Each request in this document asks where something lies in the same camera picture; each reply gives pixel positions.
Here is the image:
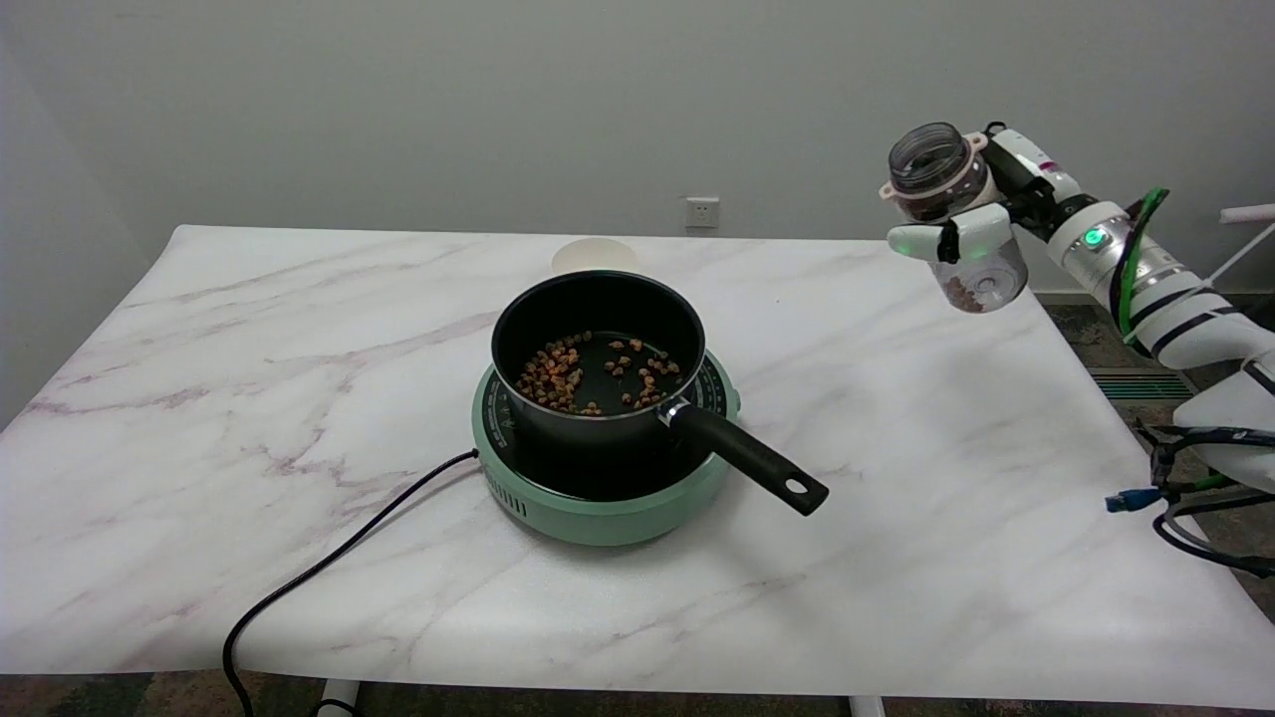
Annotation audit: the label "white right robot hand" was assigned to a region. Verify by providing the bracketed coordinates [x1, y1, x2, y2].
[887, 124, 1084, 266]

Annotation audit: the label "clear plastic bottle with nuts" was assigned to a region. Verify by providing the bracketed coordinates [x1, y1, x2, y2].
[880, 121, 1029, 315]

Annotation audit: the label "floor vent grille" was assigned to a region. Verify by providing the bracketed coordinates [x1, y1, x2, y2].
[1091, 370, 1196, 401]

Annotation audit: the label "white zip tie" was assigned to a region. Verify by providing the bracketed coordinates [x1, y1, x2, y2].
[1203, 225, 1275, 288]

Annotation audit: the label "cream round lid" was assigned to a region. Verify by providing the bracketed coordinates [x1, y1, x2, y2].
[551, 238, 641, 277]

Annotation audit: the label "brown nuts in saucepan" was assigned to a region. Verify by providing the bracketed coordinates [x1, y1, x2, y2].
[515, 332, 683, 417]

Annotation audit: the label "green induction cooker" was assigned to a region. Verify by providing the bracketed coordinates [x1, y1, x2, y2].
[471, 349, 741, 547]

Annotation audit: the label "green robot cable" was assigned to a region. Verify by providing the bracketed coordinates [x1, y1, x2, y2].
[1118, 187, 1171, 345]

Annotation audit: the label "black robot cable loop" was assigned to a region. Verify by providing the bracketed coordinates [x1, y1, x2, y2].
[1136, 423, 1275, 581]

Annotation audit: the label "black saucepan with handle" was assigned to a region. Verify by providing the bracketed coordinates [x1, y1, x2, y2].
[490, 271, 830, 517]

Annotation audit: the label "black power cable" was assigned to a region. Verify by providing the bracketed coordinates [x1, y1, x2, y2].
[221, 448, 481, 717]

